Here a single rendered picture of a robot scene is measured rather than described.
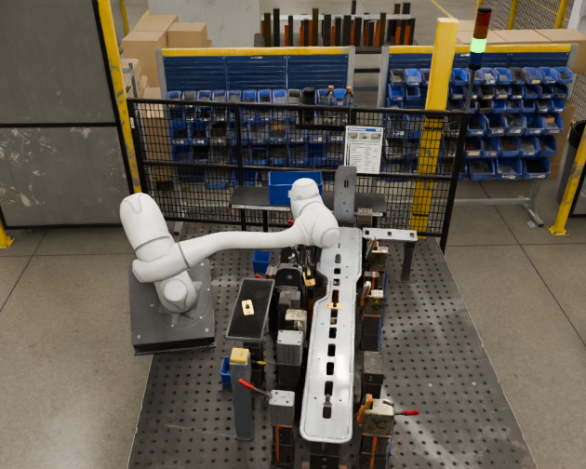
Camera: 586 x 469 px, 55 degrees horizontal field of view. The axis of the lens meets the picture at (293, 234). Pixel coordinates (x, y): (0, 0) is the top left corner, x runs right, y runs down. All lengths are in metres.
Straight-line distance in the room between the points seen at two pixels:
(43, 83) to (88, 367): 1.99
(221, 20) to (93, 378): 6.35
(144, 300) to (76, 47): 2.08
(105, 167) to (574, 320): 3.61
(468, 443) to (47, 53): 3.52
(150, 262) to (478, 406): 1.54
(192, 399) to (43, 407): 1.35
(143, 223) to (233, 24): 7.18
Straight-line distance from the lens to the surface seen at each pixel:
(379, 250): 2.87
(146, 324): 2.82
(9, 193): 4.99
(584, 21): 6.92
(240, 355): 2.14
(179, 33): 6.91
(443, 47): 3.14
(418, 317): 3.05
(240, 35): 9.06
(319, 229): 1.87
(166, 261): 1.99
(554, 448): 3.60
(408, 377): 2.73
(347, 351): 2.38
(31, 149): 4.73
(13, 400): 3.88
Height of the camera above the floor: 2.69
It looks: 34 degrees down
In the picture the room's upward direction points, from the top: straight up
